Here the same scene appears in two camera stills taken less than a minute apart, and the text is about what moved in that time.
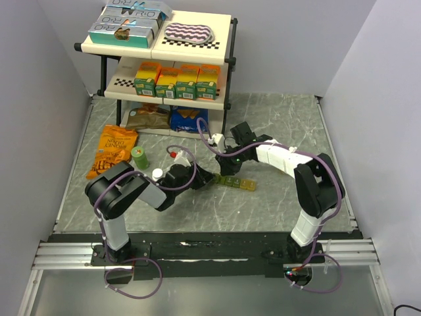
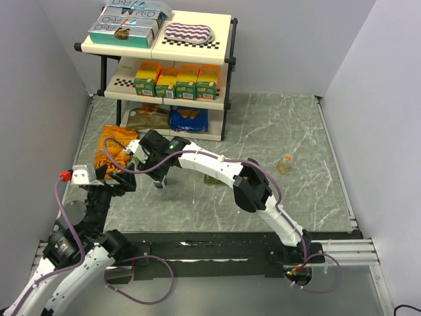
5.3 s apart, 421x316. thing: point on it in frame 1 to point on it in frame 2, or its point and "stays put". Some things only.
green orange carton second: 166,83 stays put
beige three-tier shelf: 181,85 stays put
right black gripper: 227,168 to 147,169
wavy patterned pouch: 189,33 stays put
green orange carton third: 185,84 stays put
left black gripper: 202,176 to 127,183
